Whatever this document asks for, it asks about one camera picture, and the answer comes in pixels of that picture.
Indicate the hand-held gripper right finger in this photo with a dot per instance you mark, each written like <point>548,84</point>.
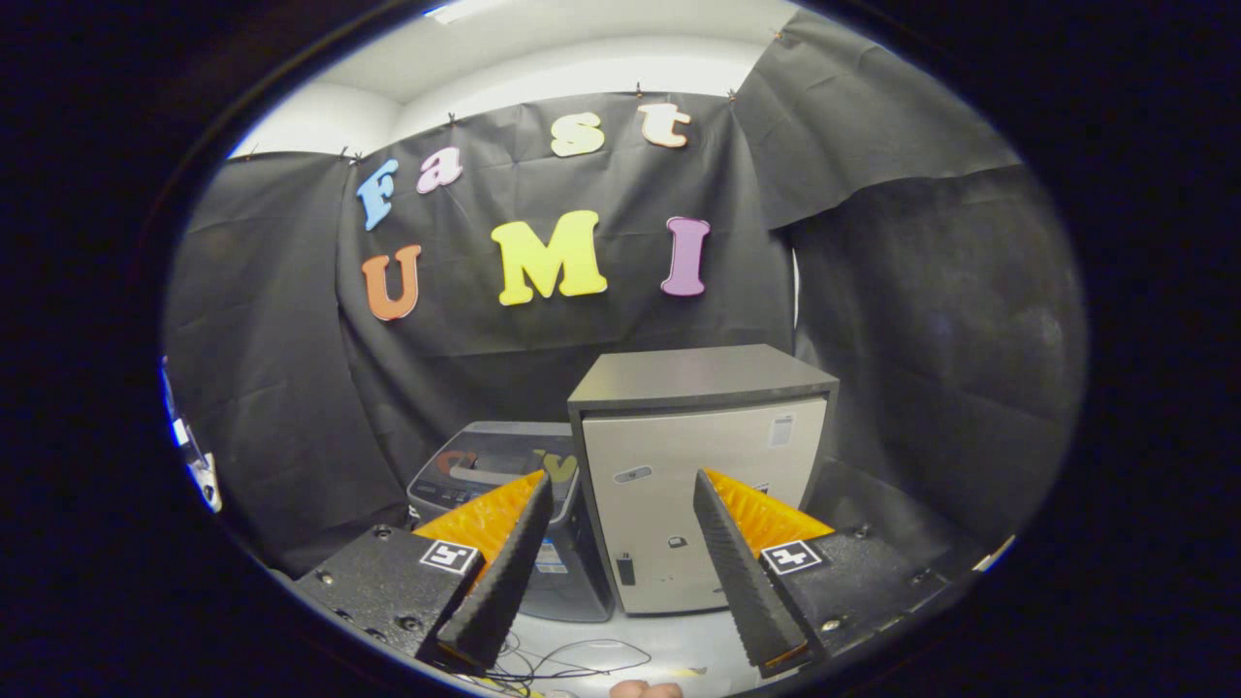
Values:
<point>742,582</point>

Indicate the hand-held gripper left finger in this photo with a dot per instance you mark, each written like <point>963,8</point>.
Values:
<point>499,582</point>

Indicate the grey washing machine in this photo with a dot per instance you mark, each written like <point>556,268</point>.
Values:
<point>567,582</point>

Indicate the grey small cabinet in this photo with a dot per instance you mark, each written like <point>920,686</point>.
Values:
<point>679,456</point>

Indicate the black backdrop cloth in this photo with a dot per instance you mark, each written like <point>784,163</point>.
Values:
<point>582,320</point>

